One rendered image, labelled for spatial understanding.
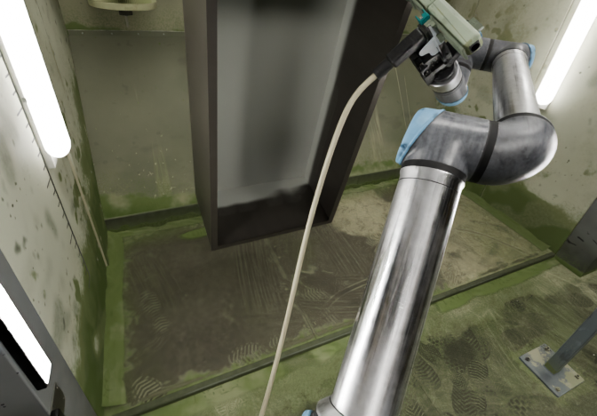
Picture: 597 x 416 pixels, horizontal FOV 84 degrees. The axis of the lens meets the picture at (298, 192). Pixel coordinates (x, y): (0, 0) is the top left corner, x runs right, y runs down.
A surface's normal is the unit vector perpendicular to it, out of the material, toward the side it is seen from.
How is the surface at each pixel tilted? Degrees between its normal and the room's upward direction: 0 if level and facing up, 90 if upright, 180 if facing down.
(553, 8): 90
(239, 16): 102
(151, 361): 0
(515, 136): 33
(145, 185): 57
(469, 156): 80
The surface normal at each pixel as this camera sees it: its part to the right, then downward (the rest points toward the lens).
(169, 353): 0.08, -0.83
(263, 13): 0.39, 0.69
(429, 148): -0.57, -0.33
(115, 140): 0.38, 0.00
